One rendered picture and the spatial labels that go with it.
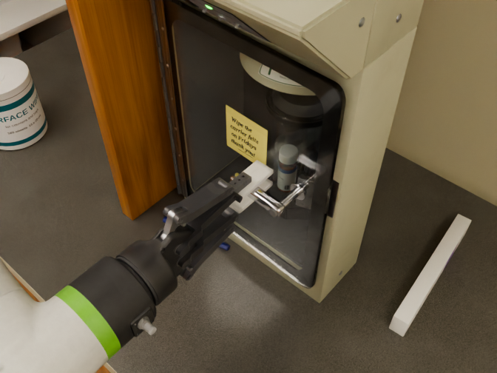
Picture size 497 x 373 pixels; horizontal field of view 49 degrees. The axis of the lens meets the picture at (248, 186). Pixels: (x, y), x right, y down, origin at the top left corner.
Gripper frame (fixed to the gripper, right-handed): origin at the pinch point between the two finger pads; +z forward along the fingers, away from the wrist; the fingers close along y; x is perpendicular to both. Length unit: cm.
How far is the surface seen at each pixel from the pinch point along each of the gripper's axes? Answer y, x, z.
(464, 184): -28, -16, 49
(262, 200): 0.6, -3.4, -1.0
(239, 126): 4.9, 5.2, 4.1
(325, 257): -13.1, -10.3, 5.6
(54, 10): -28, 105, 34
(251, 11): 30.5, -5.5, -5.8
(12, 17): -28, 111, 24
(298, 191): 0.5, -5.9, 3.4
